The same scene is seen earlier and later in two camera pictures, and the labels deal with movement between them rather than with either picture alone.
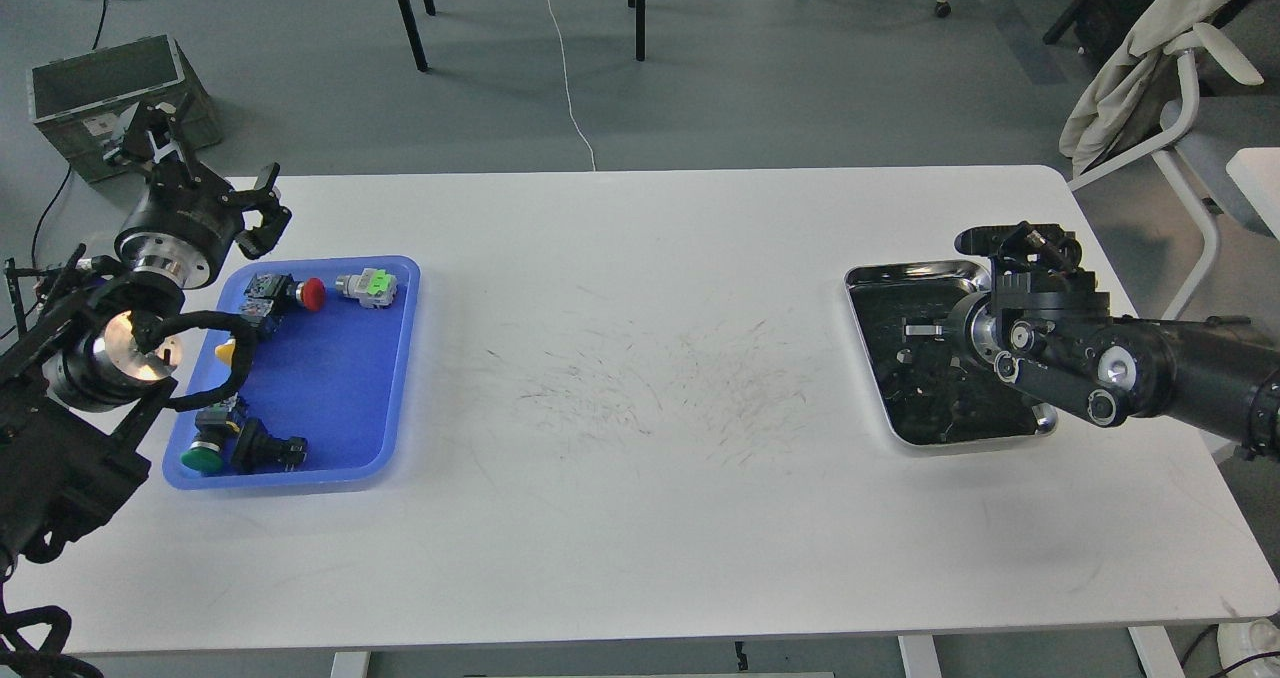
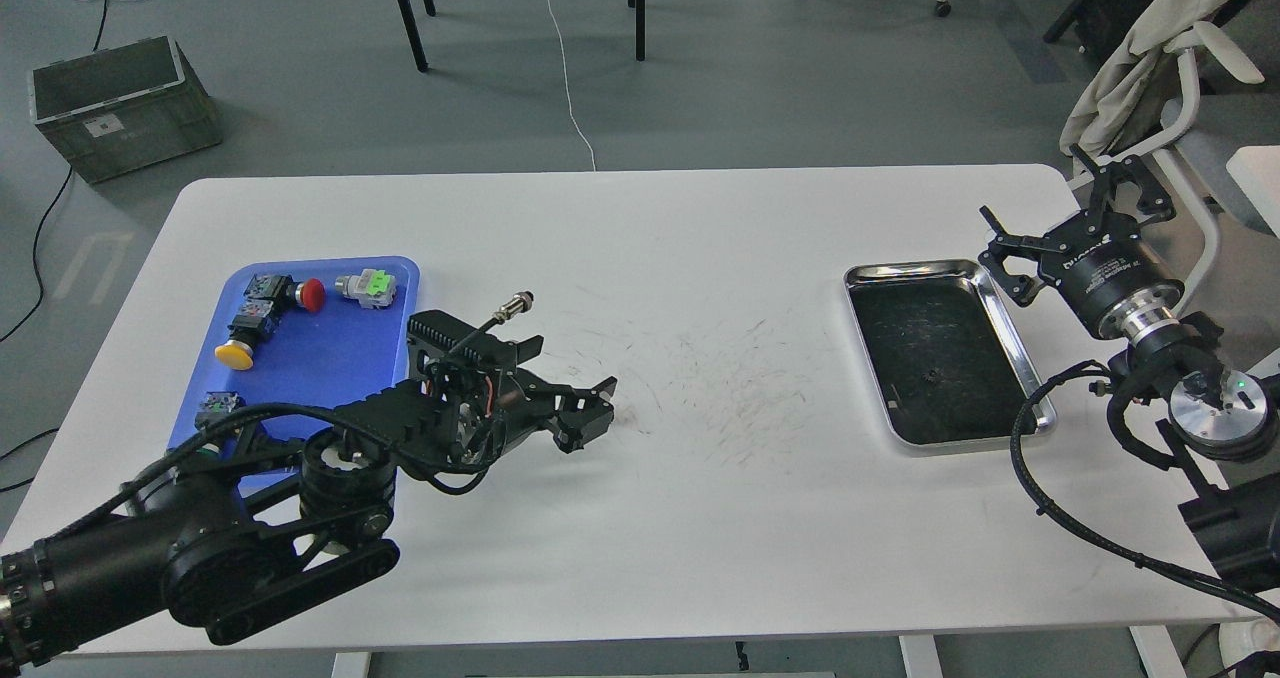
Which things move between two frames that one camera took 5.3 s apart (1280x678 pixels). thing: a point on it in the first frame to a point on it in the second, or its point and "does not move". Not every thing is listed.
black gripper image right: (1039, 283) to (1092, 262)
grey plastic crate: (77, 103) does not move
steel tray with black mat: (928, 389) does not move
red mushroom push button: (268, 294) does not move
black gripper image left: (179, 222) to (466, 380)
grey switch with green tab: (375, 288) does not move
